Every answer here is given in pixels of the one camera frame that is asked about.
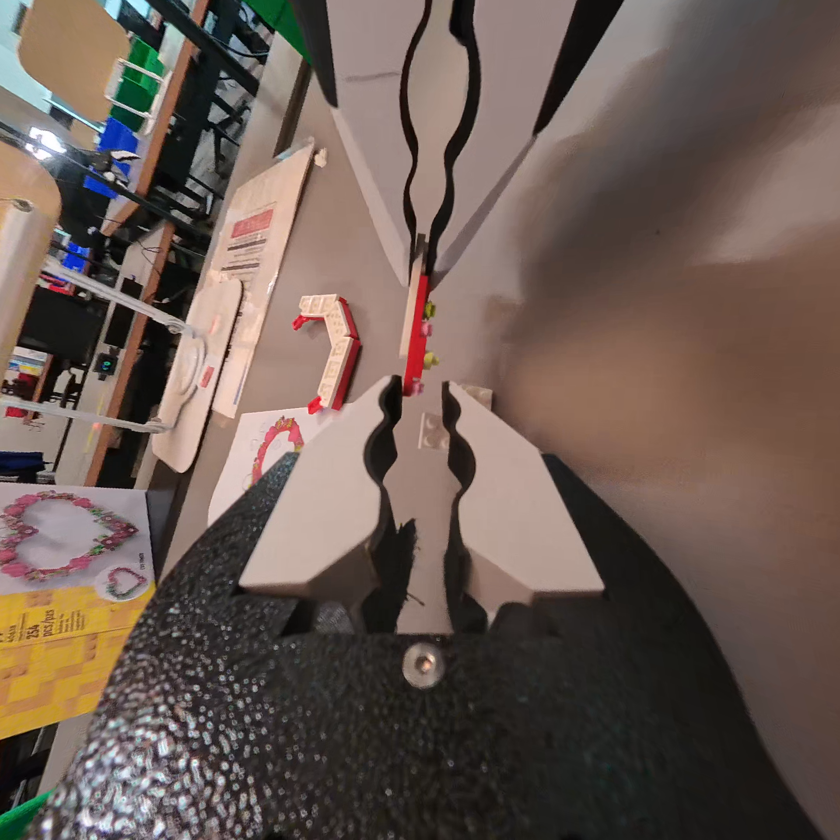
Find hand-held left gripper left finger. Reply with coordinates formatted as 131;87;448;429
239;374;404;618

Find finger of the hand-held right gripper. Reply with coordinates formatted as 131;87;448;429
428;0;580;275
326;0;434;287

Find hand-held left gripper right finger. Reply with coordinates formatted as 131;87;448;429
440;381;606;626

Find red white flowered lego assembly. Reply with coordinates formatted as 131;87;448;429
398;236;439;399

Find lego instruction booklet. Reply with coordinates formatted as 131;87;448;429
209;408;336;526

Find curved white red lego assembly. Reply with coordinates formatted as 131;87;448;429
290;294;362;416

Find yellow lego set box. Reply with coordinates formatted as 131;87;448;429
0;484;158;741

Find green panel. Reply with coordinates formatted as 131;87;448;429
244;0;311;63

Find laminated instruction sheet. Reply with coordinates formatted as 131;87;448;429
211;141;328;419

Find white rounded board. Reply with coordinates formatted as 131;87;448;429
150;279;245;473

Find green storage bins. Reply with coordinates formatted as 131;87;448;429
108;36;166;132

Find blue storage bins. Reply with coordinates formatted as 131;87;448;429
84;118;140;198

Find beige chair back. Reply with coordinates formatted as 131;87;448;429
18;0;131;123

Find black monitor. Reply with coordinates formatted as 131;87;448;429
18;285;109;365

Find round wooden chair seat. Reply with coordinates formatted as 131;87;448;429
0;141;63;368

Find green bin edge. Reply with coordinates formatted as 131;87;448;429
0;791;53;840

